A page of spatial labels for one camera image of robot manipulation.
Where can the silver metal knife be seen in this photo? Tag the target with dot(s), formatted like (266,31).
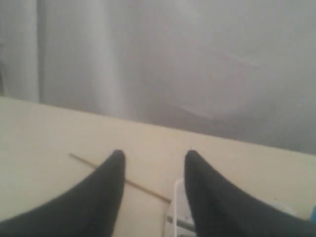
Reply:
(181,223)

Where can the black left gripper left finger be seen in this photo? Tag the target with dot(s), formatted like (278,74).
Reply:
(89,209)

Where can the white perforated plastic basket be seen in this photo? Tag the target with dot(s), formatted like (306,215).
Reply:
(181,210)

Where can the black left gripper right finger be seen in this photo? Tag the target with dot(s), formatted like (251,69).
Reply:
(221,209)

